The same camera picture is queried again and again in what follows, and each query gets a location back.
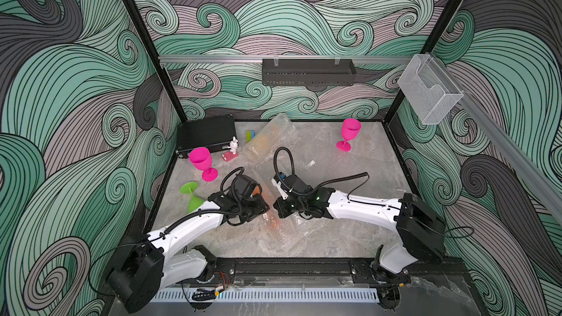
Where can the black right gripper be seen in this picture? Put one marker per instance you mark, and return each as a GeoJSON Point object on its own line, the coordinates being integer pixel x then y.
{"type": "Point", "coordinates": [279, 204]}

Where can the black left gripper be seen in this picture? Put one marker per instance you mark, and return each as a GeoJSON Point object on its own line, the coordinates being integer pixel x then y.
{"type": "Point", "coordinates": [260, 208]}

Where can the bubble green glass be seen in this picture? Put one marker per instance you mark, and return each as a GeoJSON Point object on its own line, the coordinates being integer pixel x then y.
{"type": "Point", "coordinates": [194, 202]}

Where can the bubble orange glass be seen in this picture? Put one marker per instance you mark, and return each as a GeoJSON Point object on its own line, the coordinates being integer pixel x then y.
{"type": "Point", "coordinates": [278, 233]}

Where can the pink wine glass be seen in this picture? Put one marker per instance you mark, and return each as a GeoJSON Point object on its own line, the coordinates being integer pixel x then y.
{"type": "Point", "coordinates": [201, 159]}
{"type": "Point", "coordinates": [350, 130]}

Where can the bubble yellow glass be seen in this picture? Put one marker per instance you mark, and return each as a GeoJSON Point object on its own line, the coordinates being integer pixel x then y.
{"type": "Point", "coordinates": [264, 144]}

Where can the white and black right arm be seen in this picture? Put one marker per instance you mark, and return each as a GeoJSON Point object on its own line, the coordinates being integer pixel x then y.
{"type": "Point", "coordinates": [420, 228]}

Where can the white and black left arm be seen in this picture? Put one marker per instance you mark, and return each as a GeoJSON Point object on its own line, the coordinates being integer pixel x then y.
{"type": "Point", "coordinates": [164, 243]}

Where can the white bunny phone stand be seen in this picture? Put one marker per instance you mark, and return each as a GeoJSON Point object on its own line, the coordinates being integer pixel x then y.
{"type": "Point", "coordinates": [232, 152]}

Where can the green toy brick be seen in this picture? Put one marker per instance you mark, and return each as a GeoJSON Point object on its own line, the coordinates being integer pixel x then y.
{"type": "Point", "coordinates": [250, 135]}

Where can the black ribbed case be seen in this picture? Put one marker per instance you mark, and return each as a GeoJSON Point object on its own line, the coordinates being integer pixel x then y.
{"type": "Point", "coordinates": [215, 134]}

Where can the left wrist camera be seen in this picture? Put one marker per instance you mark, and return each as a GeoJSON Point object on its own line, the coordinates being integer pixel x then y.
{"type": "Point", "coordinates": [245, 188]}

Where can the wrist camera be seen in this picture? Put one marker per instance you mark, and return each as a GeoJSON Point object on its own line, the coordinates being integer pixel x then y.
{"type": "Point", "coordinates": [291, 184]}
{"type": "Point", "coordinates": [245, 188]}

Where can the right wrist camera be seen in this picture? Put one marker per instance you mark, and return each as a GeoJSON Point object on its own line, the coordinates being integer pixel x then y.
{"type": "Point", "coordinates": [291, 184]}

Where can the white slotted cable duct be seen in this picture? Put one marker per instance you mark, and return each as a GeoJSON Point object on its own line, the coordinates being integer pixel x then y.
{"type": "Point", "coordinates": [294, 295]}

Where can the black wall tray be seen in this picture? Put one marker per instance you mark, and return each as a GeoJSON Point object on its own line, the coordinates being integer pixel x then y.
{"type": "Point", "coordinates": [308, 72]}

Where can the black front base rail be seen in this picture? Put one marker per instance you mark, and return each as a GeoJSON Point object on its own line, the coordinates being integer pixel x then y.
{"type": "Point", "coordinates": [281, 267]}

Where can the clear acrylic wall bin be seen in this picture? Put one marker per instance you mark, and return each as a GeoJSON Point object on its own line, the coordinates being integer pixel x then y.
{"type": "Point", "coordinates": [430, 88]}

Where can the aluminium right rail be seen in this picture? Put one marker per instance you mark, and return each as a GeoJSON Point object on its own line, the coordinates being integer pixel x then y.
{"type": "Point", "coordinates": [525, 129]}

